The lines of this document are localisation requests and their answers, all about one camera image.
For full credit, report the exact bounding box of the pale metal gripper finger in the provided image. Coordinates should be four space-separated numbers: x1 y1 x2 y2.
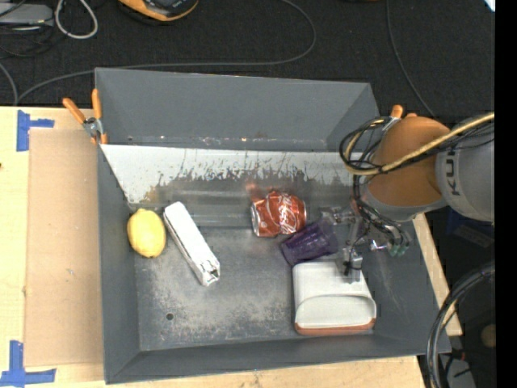
342 247 364 285
320 205 355 226

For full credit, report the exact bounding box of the purple plastic cup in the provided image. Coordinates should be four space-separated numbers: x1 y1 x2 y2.
280 218 341 268

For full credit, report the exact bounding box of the white and brown rectangular case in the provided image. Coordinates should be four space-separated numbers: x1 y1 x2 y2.
291 259 378 337

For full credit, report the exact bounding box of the crushed red soda can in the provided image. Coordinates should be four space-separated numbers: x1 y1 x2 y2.
250 190 308 238

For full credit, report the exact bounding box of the grey metal bin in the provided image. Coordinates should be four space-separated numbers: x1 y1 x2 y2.
94 66 452 386

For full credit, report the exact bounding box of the long white stapler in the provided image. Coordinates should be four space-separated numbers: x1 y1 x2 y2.
162 200 221 288

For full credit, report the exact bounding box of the yellow lemon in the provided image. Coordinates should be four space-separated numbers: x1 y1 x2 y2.
126 208 167 259

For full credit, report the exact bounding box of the brown cardboard board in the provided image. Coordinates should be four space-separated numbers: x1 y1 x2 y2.
23 127 107 369

